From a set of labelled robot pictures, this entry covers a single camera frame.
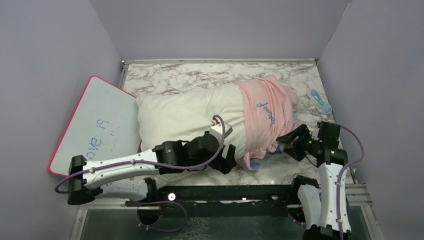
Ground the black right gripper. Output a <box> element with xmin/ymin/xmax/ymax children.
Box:
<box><xmin>276</xmin><ymin>123</ymin><xmax>322</xmax><ymax>161</ymax></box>

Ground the white pillow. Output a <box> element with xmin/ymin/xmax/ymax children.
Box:
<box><xmin>136</xmin><ymin>83</ymin><xmax>247</xmax><ymax>166</ymax></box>

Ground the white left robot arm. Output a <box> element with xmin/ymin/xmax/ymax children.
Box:
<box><xmin>67</xmin><ymin>131</ymin><xmax>236</xmax><ymax>206</ymax></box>

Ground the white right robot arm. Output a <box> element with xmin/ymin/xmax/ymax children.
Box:
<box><xmin>276</xmin><ymin>121</ymin><xmax>352</xmax><ymax>240</ymax></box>

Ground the blue plastic object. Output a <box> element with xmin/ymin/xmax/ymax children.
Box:
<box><xmin>307</xmin><ymin>89</ymin><xmax>333</xmax><ymax>115</ymax></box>

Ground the pink-framed whiteboard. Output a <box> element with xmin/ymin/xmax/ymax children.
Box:
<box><xmin>47</xmin><ymin>75</ymin><xmax>141</xmax><ymax>176</ymax></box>

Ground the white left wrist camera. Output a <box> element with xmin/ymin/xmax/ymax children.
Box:
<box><xmin>209</xmin><ymin>122</ymin><xmax>233</xmax><ymax>141</ymax></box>

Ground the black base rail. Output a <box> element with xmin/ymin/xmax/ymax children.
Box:
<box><xmin>153</xmin><ymin>185</ymin><xmax>301</xmax><ymax>218</ymax></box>

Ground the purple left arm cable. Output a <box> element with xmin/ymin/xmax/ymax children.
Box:
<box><xmin>54</xmin><ymin>114</ymin><xmax>227</xmax><ymax>233</ymax></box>

